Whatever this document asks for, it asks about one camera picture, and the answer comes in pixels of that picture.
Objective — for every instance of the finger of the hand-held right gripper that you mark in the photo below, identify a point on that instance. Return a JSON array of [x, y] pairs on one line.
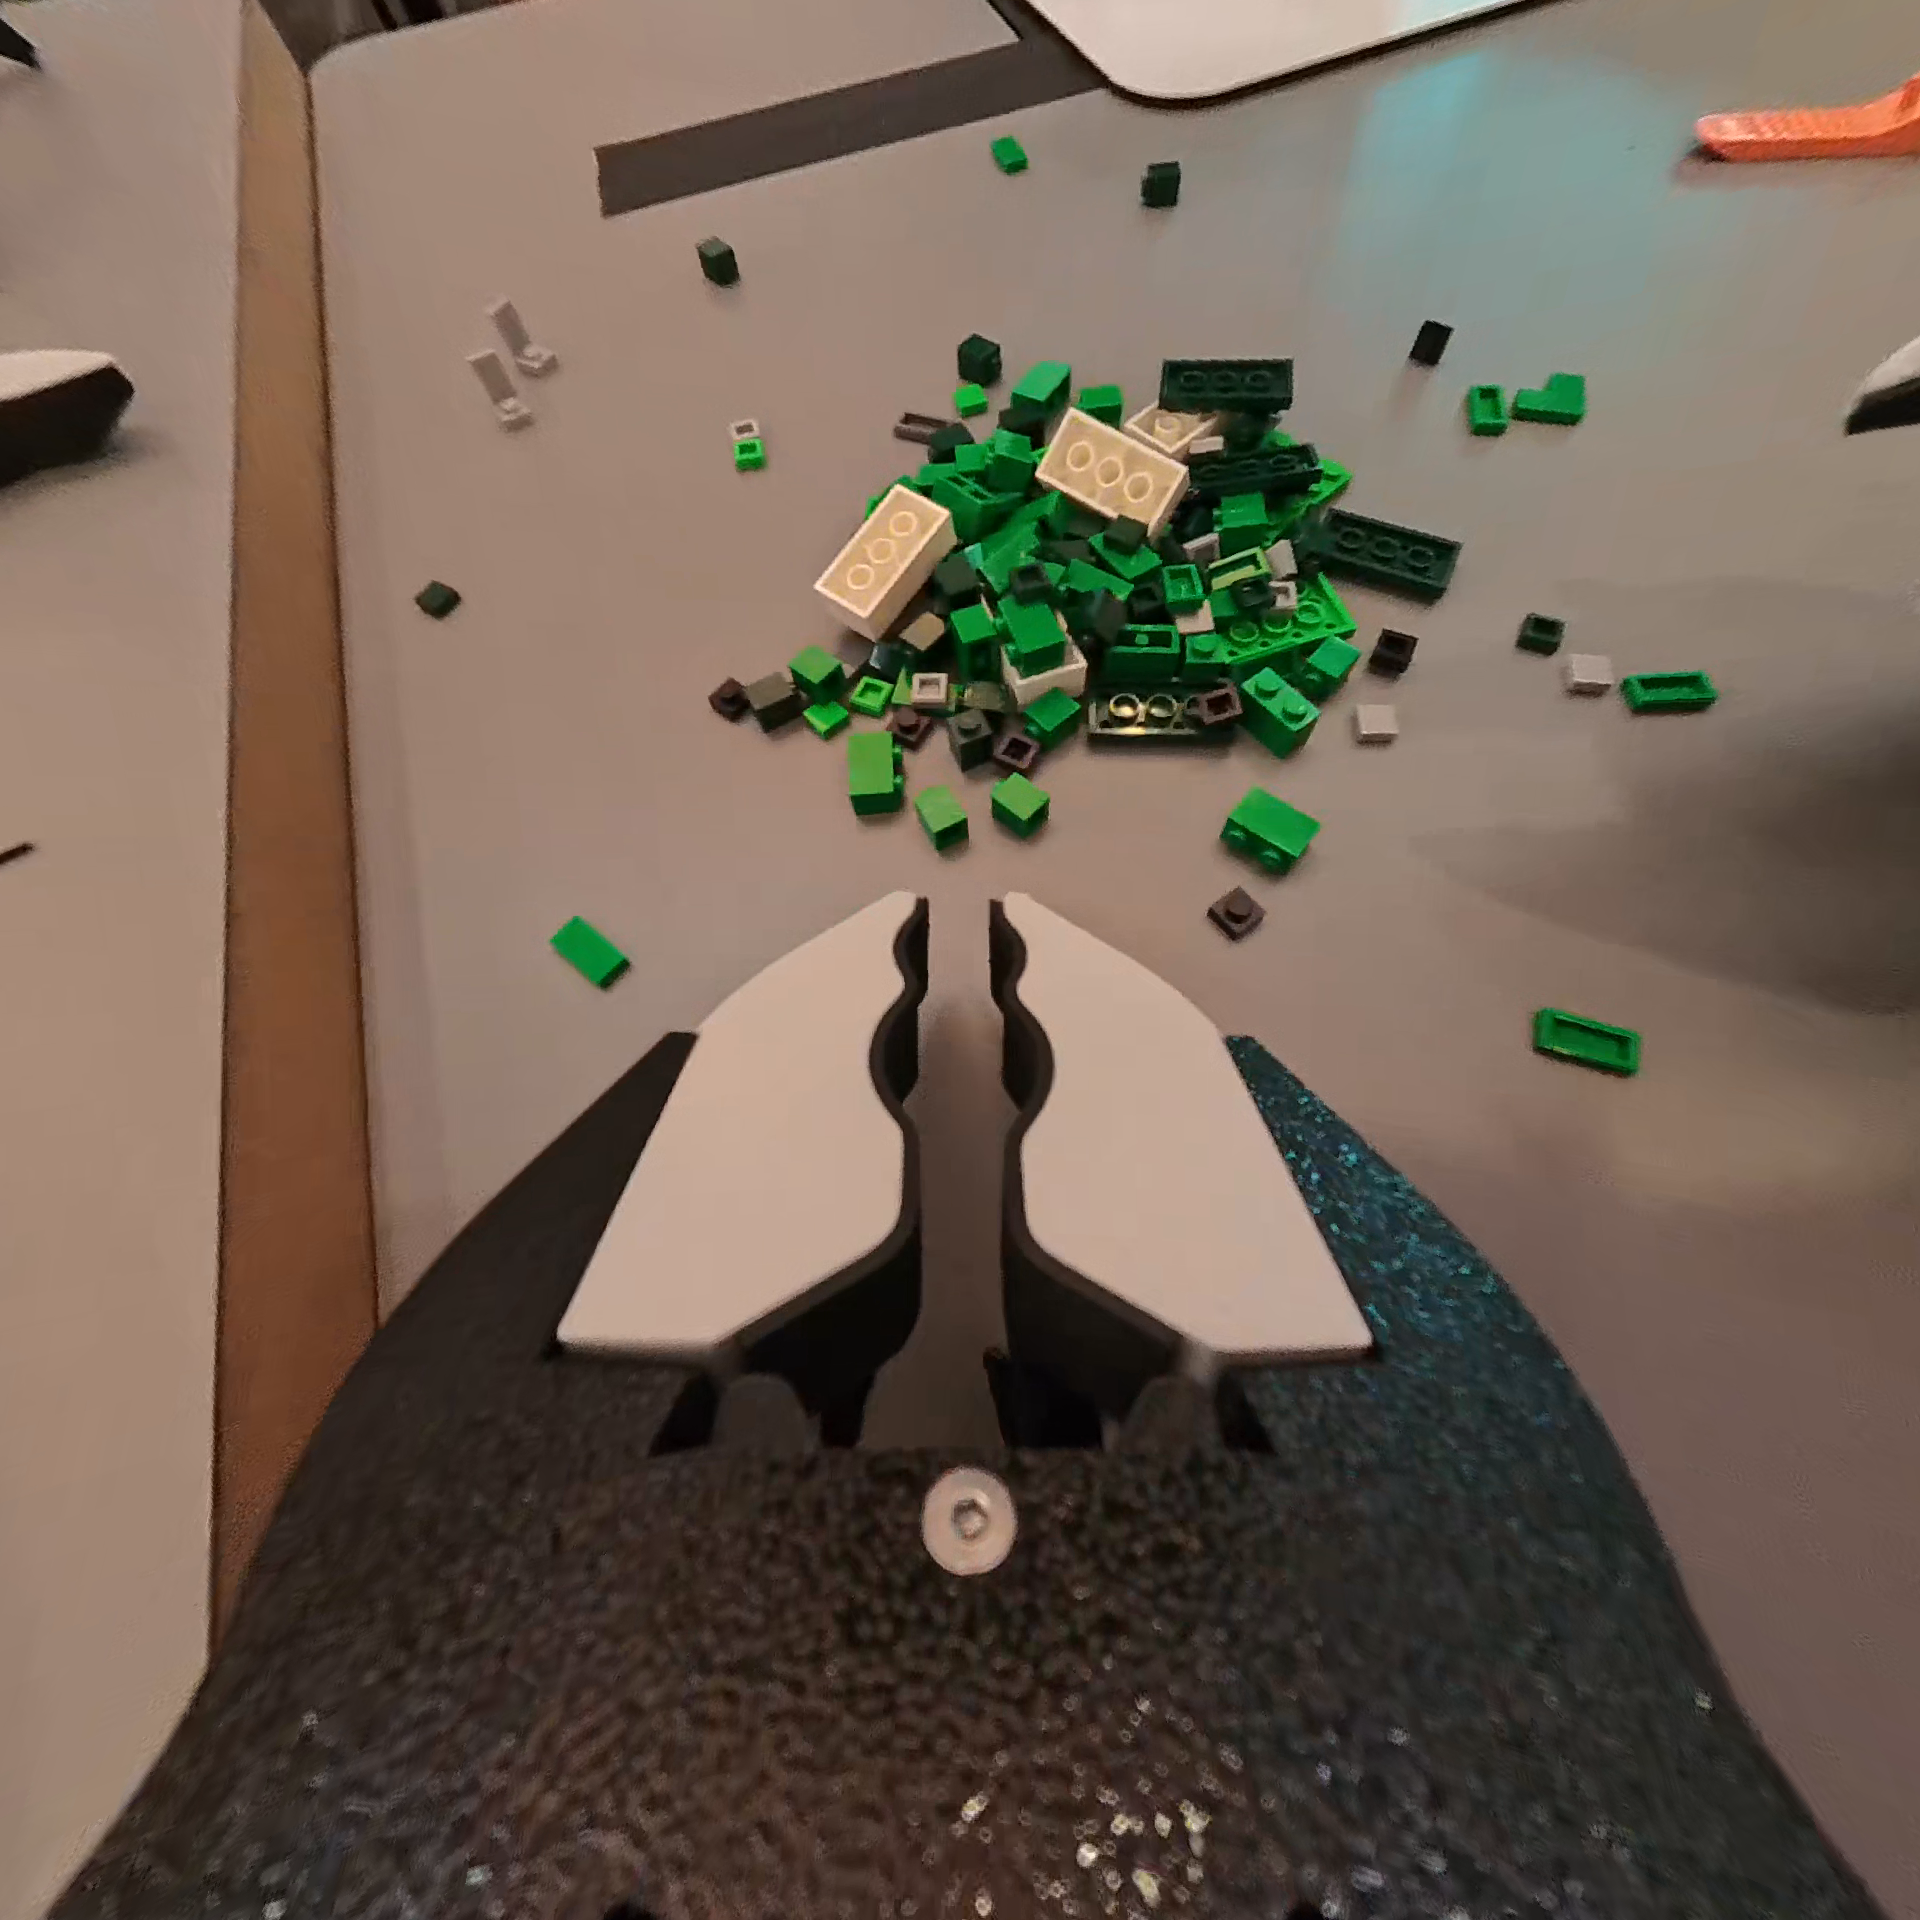
[[1897, 382]]

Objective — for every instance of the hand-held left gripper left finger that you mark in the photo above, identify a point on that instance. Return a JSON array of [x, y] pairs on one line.
[[750, 1184]]

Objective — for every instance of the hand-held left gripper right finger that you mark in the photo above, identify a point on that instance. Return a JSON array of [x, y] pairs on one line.
[[1172, 1201]]

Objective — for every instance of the orange brick separator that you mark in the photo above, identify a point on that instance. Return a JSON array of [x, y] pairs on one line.
[[1800, 133]]

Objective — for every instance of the pile of lego bricks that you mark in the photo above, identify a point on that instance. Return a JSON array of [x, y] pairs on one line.
[[1050, 600]]

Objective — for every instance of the green flat lego tile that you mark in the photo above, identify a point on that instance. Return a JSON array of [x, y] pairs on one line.
[[589, 952]]

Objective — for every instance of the green corner lego piece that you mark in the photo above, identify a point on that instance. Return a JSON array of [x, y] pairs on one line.
[[1551, 400]]

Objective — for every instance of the small green lego brick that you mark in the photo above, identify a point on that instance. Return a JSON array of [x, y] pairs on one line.
[[1485, 407]]

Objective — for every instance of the small black lego brick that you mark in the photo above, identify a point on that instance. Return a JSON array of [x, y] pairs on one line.
[[1429, 342]]

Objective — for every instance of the light grey lego tile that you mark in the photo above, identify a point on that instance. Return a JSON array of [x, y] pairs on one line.
[[1376, 724]]

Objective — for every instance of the dark green lego plate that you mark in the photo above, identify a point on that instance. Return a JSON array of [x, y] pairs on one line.
[[1388, 552]]

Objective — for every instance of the cream lego brick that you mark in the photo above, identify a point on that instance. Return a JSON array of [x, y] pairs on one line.
[[1113, 469], [1174, 429], [888, 558]]

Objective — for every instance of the white book stand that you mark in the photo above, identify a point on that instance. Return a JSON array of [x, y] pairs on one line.
[[1276, 38]]

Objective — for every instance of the small dark green brick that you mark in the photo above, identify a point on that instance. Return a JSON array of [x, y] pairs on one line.
[[1159, 184]]

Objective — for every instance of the green lego frame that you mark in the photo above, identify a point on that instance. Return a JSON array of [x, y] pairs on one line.
[[1669, 690], [1588, 1041]]

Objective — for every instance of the dark brown lego frame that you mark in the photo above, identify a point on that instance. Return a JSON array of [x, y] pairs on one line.
[[1390, 653]]

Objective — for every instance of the light grey bracket piece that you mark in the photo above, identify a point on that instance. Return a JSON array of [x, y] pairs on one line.
[[518, 340], [498, 389]]

